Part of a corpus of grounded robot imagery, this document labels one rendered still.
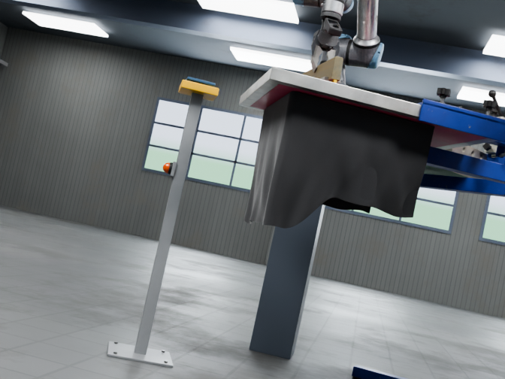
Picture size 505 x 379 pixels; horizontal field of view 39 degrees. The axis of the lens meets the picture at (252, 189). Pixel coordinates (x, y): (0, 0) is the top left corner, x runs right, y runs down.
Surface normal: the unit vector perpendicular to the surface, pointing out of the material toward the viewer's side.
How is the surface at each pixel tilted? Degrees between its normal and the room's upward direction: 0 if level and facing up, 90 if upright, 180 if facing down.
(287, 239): 90
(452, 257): 90
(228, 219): 90
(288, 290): 90
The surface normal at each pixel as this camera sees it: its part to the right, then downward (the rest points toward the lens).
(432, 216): -0.16, -0.09
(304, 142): 0.17, 0.00
